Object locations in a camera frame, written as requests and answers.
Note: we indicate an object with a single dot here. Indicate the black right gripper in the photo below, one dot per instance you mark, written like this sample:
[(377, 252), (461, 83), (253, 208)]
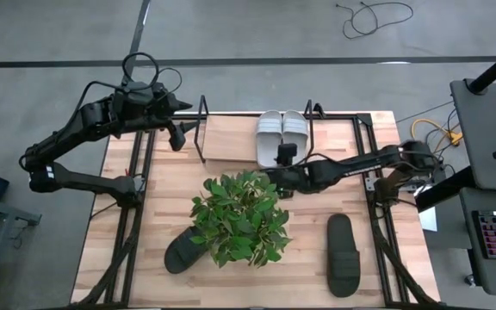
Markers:
[(297, 178)]

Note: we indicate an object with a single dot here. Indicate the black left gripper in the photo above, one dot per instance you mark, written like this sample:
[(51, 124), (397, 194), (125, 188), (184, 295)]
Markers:
[(157, 112)]

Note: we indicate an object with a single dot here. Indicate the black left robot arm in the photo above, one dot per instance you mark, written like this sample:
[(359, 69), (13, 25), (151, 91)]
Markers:
[(80, 181)]

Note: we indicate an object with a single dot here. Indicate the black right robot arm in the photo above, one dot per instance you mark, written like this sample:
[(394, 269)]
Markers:
[(360, 165)]

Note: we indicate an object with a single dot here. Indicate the large black flower pot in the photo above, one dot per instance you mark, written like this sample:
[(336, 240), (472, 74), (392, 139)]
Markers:
[(239, 219)]

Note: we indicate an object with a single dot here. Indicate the black pole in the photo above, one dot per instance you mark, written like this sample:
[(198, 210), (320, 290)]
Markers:
[(495, 66)]

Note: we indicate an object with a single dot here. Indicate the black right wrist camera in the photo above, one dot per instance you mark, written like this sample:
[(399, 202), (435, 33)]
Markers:
[(287, 154)]

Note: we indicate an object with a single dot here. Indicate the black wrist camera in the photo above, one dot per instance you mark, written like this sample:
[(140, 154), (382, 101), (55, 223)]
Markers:
[(287, 154), (138, 91)]

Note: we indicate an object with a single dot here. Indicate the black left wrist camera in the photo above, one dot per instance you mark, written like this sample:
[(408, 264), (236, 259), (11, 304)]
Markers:
[(138, 91)]

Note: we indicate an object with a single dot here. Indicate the wooden shelf with black frame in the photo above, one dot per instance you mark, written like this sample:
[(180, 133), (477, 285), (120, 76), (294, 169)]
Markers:
[(226, 142)]

